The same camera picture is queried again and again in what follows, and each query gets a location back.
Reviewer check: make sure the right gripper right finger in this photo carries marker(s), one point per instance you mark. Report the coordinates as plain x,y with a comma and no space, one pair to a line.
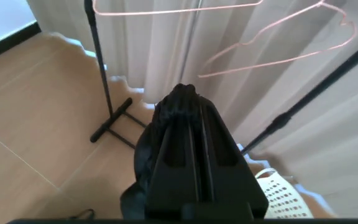
235,186

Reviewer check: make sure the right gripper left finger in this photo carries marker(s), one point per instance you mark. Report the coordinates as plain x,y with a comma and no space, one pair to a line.
169,186

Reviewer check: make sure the pink clothes hanger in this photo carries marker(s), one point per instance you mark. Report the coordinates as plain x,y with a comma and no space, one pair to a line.
275,61
166,12

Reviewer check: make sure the black shorts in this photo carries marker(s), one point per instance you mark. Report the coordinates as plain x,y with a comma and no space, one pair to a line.
179,102

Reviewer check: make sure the white laundry basket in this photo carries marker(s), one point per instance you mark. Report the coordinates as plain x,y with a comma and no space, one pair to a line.
281,196

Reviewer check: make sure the black clothes rack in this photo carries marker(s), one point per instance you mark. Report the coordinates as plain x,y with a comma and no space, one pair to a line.
112,119

